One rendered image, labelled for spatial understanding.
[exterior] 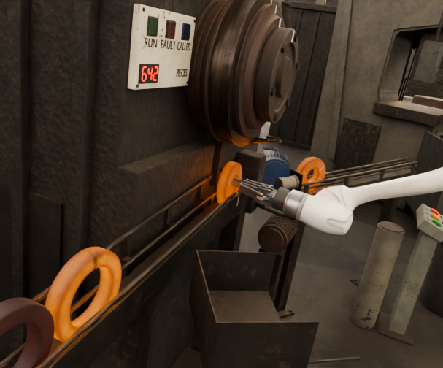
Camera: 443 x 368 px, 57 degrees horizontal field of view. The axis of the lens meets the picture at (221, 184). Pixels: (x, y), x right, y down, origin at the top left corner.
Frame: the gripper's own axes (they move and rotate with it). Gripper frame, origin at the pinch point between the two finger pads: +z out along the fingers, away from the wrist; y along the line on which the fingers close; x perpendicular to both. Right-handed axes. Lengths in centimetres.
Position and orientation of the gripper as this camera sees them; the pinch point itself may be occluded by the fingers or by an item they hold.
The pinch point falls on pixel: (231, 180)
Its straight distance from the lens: 141.7
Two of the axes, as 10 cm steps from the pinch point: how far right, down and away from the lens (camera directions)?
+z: -8.9, -3.4, 3.0
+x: 2.3, -9.1, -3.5
